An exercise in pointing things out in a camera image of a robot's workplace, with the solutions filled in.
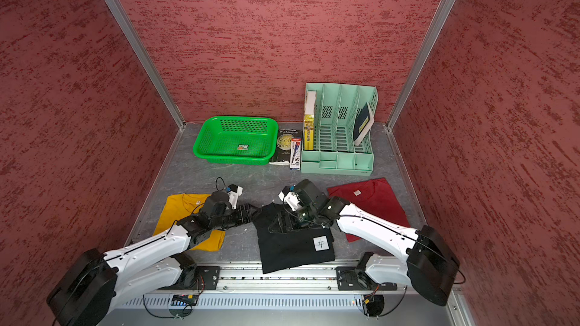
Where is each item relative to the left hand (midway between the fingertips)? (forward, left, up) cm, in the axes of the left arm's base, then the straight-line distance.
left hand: (256, 216), depth 83 cm
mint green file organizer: (+50, -37, -4) cm, 62 cm away
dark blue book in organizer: (+43, -47, +8) cm, 64 cm away
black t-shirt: (-10, -16, -5) cm, 19 cm away
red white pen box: (+31, -14, -1) cm, 34 cm away
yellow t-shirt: (+6, +33, -4) cm, 33 cm away
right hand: (-8, -10, +6) cm, 14 cm away
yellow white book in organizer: (+42, -21, +21) cm, 51 cm away
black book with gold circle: (+38, -10, -4) cm, 39 cm away
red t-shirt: (+11, -48, -4) cm, 50 cm away
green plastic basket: (+42, +16, -5) cm, 45 cm away
